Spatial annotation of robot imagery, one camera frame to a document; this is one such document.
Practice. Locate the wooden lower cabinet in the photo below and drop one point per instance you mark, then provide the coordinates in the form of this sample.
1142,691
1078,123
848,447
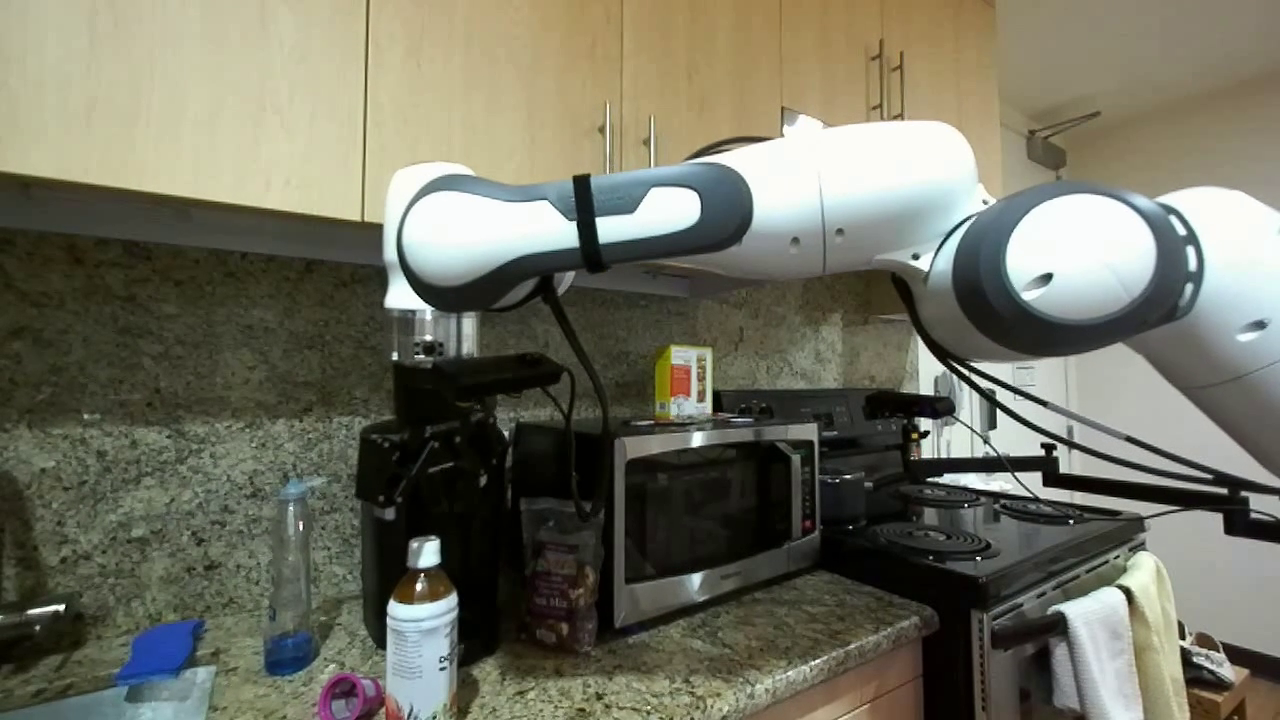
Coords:
853,684

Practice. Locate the yellow towel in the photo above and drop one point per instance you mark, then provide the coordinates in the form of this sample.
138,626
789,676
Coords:
1158,626

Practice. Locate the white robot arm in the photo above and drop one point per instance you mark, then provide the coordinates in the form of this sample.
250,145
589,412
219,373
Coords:
866,200

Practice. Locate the clear plastic container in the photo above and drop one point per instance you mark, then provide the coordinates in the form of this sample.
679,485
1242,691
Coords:
104,700

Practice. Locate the small pink object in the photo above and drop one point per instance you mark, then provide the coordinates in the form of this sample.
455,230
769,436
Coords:
347,696

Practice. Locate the black electric stove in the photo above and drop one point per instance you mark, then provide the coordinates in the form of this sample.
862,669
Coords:
986,563

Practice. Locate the yellow and red box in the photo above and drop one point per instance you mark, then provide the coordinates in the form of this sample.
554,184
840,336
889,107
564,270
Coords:
683,382

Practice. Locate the stainless steel microwave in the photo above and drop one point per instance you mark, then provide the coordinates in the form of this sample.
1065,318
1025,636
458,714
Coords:
704,515

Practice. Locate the wooden upper cabinets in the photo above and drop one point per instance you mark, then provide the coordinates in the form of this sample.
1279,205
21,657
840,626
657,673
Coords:
266,92

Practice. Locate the small wooden stand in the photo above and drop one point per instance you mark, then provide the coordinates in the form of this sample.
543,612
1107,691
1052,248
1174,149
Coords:
1220,692

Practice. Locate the black coffee maker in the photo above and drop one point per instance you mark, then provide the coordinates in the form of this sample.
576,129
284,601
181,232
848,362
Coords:
373,533

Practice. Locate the black camera on mount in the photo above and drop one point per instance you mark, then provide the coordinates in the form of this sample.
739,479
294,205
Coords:
911,407

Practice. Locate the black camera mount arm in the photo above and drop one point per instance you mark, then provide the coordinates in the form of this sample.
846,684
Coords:
1107,482

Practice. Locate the blue sponge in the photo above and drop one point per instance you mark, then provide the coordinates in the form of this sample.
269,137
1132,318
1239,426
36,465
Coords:
160,651

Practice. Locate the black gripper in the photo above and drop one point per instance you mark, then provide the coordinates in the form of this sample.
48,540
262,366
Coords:
444,393

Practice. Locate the clear spray bottle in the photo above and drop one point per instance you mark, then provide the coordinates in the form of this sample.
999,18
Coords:
294,584

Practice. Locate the trail mix bag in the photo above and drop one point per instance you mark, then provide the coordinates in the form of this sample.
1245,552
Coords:
562,584

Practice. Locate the white and brown bottle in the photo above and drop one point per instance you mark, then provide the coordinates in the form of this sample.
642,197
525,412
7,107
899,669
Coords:
421,640

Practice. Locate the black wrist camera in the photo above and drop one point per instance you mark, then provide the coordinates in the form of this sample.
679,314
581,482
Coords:
523,373

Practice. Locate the white towel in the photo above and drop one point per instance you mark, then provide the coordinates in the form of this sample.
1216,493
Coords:
1102,652

